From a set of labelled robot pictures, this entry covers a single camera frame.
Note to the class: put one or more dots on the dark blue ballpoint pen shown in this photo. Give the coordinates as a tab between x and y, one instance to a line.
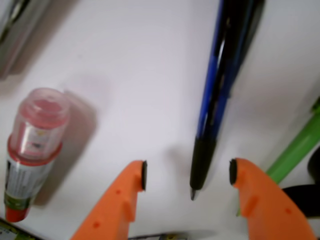
236	24

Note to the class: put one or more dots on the green mechanical pencil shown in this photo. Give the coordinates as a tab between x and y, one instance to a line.
308	137

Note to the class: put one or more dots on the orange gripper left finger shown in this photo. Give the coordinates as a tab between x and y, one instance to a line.
111	216

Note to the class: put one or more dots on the silver pen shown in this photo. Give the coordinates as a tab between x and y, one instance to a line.
18	19

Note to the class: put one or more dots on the large black tape roll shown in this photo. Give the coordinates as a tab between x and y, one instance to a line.
306	197

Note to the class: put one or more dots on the red capped whiteboard marker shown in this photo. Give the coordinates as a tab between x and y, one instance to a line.
32	148

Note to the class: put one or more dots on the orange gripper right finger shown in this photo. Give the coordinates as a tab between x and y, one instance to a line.
269	211

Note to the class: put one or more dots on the small black tape roll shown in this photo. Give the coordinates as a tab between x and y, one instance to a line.
313	166

